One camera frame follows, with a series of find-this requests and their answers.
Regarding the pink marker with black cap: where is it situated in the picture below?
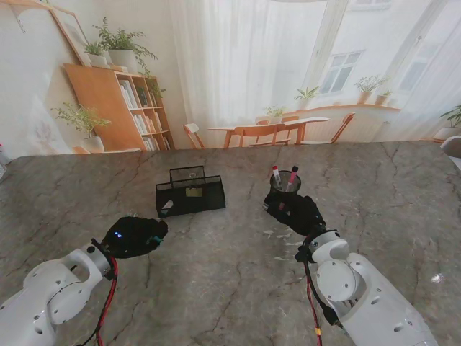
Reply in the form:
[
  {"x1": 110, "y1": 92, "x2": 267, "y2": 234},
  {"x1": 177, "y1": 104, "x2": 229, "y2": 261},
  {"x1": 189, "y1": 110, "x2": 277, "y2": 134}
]
[{"x1": 287, "y1": 165, "x2": 300, "y2": 192}]

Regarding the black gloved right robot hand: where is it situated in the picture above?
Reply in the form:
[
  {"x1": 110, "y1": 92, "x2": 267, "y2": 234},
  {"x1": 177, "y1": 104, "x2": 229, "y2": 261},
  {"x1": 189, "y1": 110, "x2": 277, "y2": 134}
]
[{"x1": 264, "y1": 193, "x2": 327, "y2": 237}]

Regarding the black mesh pen cup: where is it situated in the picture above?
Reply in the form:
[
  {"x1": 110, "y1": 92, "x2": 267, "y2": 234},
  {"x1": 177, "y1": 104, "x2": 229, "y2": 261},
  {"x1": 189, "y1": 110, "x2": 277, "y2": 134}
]
[{"x1": 269, "y1": 170, "x2": 303, "y2": 198}]

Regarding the black mesh desk organizer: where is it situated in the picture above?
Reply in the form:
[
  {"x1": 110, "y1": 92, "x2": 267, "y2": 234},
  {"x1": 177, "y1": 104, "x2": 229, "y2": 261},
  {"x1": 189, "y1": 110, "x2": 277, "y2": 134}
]
[{"x1": 155, "y1": 165, "x2": 227, "y2": 219}]

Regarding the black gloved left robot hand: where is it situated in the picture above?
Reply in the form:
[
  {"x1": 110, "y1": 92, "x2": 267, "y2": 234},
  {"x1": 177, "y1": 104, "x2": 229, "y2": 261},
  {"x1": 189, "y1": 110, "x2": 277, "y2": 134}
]
[{"x1": 102, "y1": 216, "x2": 169, "y2": 259}]

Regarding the gold binder clip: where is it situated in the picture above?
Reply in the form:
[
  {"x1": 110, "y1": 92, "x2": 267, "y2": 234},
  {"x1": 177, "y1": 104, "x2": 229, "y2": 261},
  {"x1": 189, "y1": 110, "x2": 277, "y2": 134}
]
[{"x1": 185, "y1": 172, "x2": 203, "y2": 198}]

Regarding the red and black power cable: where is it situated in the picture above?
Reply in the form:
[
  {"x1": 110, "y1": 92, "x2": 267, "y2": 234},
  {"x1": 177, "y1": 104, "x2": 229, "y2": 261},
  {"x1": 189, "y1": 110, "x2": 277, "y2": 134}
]
[
  {"x1": 77, "y1": 256, "x2": 119, "y2": 346},
  {"x1": 304, "y1": 262, "x2": 323, "y2": 346}
]

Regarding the printed room scene backdrop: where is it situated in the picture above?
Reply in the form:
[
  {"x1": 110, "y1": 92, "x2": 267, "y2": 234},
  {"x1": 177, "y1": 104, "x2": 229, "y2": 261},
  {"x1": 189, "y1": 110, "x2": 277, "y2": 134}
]
[{"x1": 0, "y1": 0, "x2": 461, "y2": 158}]

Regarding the black usb cable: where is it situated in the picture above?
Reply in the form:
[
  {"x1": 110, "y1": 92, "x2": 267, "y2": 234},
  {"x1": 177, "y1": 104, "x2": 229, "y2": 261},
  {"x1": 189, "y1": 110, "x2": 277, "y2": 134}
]
[{"x1": 305, "y1": 273, "x2": 341, "y2": 325}]

